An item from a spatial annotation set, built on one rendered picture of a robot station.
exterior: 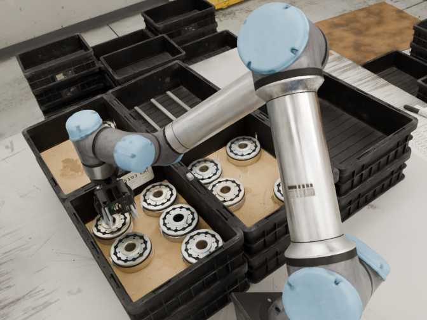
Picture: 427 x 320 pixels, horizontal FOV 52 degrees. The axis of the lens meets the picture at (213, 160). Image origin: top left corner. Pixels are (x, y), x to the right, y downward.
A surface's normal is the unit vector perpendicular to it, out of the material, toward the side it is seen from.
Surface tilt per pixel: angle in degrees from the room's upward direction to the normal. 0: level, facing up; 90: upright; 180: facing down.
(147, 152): 90
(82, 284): 0
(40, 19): 90
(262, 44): 44
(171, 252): 0
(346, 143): 0
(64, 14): 90
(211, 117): 67
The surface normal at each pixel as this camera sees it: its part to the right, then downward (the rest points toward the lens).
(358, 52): -0.18, -0.71
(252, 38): -0.50, -0.11
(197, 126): -0.31, 0.34
